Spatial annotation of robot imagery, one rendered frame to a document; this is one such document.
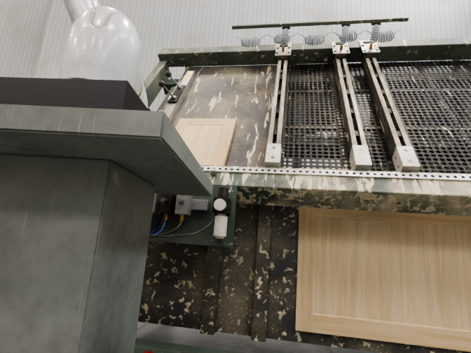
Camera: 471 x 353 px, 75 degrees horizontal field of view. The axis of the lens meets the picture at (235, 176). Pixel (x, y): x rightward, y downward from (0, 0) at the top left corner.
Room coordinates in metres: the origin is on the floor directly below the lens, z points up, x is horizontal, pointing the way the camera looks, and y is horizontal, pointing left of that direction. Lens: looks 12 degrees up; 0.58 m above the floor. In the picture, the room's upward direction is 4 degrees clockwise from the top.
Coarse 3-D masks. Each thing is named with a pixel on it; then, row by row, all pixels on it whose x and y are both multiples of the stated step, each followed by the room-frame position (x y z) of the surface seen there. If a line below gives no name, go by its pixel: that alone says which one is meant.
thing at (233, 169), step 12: (204, 168) 1.27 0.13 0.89; (216, 168) 1.26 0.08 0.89; (228, 168) 1.25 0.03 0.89; (240, 168) 1.24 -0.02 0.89; (252, 168) 1.24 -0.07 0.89; (264, 168) 1.23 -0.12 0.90; (276, 168) 1.22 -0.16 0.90; (444, 180) 1.10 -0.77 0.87; (456, 180) 1.09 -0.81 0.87; (468, 180) 1.08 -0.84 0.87
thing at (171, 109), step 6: (186, 72) 1.86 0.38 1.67; (192, 72) 1.85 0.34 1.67; (192, 78) 1.84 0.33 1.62; (180, 84) 1.77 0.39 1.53; (186, 84) 1.76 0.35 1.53; (186, 90) 1.77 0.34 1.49; (180, 96) 1.68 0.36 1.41; (180, 102) 1.69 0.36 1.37; (168, 108) 1.61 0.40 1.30; (174, 108) 1.61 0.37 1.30; (168, 114) 1.58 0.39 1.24; (174, 114) 1.62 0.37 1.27
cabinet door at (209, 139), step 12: (180, 120) 1.56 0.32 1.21; (192, 120) 1.55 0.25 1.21; (204, 120) 1.54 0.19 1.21; (216, 120) 1.53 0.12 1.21; (228, 120) 1.52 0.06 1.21; (180, 132) 1.50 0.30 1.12; (192, 132) 1.49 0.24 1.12; (204, 132) 1.48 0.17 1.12; (216, 132) 1.47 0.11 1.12; (228, 132) 1.46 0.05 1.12; (192, 144) 1.44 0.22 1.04; (204, 144) 1.43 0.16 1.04; (216, 144) 1.42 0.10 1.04; (228, 144) 1.40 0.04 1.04; (204, 156) 1.37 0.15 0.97; (216, 156) 1.36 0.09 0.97
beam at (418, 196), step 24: (288, 168) 1.22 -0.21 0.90; (240, 192) 1.22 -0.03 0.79; (264, 192) 1.20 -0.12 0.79; (288, 192) 1.18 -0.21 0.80; (312, 192) 1.16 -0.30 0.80; (336, 192) 1.14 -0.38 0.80; (360, 192) 1.12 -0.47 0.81; (384, 192) 1.10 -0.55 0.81; (408, 192) 1.09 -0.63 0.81; (432, 192) 1.08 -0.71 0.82; (456, 192) 1.06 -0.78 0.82
